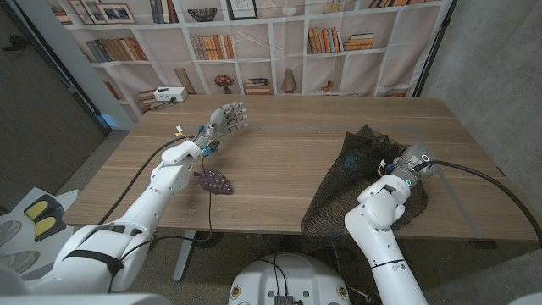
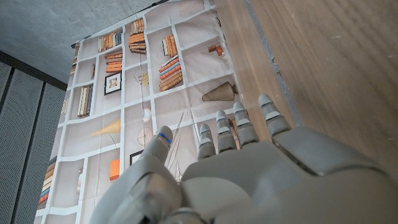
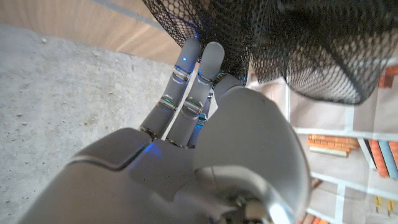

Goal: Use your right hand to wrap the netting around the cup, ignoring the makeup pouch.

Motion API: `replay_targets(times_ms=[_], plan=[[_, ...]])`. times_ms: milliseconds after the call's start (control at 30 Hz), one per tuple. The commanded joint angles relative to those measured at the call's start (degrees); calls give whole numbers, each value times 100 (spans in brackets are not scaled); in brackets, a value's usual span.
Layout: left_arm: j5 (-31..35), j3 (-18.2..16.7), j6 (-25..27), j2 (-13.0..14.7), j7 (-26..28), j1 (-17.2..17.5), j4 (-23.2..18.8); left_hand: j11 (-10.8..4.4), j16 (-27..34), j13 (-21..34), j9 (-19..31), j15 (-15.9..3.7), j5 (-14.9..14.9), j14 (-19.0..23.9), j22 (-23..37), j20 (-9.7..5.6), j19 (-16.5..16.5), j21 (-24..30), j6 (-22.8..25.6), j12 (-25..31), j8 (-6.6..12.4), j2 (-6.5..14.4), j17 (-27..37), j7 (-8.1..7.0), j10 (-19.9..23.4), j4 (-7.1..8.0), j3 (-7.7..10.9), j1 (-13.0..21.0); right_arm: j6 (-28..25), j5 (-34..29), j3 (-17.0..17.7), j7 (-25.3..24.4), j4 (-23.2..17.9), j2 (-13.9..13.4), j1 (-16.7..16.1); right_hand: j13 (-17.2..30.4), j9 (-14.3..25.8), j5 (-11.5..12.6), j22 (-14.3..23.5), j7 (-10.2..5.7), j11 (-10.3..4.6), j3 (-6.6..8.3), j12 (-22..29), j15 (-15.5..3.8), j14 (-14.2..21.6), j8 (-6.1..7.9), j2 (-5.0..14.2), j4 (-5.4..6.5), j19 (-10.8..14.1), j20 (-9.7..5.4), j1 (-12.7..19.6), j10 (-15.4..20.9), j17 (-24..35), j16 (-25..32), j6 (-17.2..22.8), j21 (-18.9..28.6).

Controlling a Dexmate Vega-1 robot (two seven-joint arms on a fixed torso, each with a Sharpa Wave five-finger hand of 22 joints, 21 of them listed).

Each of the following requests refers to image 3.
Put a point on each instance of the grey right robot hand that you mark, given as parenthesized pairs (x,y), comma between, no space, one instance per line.
(242,140)

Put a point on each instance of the dark brown mesh netting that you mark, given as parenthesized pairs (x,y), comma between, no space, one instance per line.
(295,37)

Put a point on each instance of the printed bookshelf backdrop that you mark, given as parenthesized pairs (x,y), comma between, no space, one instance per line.
(342,161)

